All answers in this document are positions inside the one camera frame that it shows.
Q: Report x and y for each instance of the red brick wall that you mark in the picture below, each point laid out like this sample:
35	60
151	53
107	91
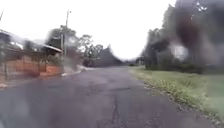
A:
30	68

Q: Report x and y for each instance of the stand of dark trees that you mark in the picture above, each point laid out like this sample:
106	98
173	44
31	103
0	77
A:
163	50

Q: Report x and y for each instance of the grass verge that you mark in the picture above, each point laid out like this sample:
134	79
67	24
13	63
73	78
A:
190	88

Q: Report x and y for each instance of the grey asphalt road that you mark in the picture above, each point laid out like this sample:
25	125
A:
100	100

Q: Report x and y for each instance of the red brick building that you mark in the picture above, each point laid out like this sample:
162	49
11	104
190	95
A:
20	46

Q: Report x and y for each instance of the row of distant trees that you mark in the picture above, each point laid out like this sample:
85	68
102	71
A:
90	50

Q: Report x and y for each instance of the utility pole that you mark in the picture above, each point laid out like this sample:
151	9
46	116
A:
66	33

